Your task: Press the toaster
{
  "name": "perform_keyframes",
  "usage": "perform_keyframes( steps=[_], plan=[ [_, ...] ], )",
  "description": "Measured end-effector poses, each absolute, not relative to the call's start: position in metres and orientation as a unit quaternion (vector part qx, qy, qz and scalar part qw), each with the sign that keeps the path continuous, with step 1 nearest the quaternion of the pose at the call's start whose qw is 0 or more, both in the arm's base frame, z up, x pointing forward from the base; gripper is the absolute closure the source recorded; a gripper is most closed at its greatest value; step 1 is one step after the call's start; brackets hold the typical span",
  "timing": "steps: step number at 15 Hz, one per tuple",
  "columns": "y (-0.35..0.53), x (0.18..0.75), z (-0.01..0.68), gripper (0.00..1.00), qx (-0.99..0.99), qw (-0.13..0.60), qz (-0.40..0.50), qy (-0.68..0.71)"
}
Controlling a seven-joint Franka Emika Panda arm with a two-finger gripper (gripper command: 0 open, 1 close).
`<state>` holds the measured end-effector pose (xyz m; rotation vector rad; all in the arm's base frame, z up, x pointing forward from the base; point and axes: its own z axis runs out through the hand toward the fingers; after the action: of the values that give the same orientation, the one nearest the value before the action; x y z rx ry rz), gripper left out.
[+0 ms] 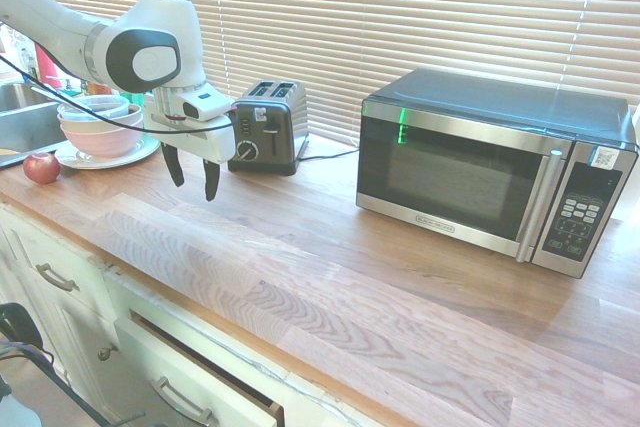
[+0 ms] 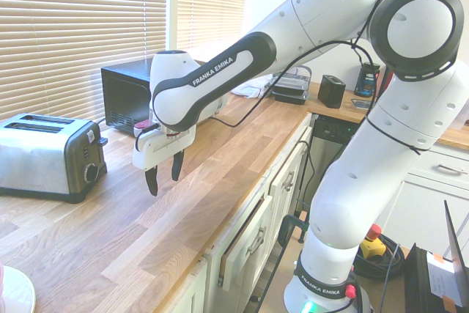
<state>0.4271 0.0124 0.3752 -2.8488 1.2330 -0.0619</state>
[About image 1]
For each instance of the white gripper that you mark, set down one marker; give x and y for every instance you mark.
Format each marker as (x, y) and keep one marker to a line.
(205, 139)

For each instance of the stainless steel two-slot toaster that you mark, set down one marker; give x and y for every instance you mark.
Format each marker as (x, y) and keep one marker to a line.
(270, 137)

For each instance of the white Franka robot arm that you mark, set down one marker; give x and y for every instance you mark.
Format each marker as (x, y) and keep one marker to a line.
(150, 22)

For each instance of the white dinner plate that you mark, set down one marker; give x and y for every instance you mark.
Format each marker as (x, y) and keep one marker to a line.
(125, 153)

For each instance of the pink bowl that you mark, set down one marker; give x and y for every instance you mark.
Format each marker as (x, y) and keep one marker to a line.
(105, 143)

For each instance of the clear plastic food container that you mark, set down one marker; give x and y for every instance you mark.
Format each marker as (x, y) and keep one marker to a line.
(107, 103)

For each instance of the white bowl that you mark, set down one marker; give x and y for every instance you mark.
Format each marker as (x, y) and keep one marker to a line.
(80, 122)

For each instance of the small orange box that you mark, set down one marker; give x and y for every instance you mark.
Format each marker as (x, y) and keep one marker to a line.
(100, 89)

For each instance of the red apple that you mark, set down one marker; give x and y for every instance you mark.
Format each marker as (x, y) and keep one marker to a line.
(41, 167)

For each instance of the stainless steel sink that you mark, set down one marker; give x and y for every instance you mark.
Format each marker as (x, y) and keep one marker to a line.
(25, 117)

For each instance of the red bottle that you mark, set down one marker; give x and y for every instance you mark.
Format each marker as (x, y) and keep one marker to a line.
(46, 67)

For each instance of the white kitchen cabinet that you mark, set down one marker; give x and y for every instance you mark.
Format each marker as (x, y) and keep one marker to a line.
(55, 307)

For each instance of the clear spray bottle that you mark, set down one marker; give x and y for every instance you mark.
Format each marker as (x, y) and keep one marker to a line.
(27, 59)

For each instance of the round metal cabinet knob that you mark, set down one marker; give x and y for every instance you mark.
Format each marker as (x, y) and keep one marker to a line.
(106, 353)

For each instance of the open white drawer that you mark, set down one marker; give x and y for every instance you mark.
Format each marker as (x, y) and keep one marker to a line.
(200, 387)

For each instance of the black and steel microwave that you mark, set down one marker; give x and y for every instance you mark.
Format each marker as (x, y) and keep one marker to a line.
(450, 182)

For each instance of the wide beige window blind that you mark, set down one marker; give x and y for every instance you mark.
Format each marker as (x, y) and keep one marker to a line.
(400, 12)

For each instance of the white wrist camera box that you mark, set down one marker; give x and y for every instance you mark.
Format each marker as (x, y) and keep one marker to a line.
(202, 104)

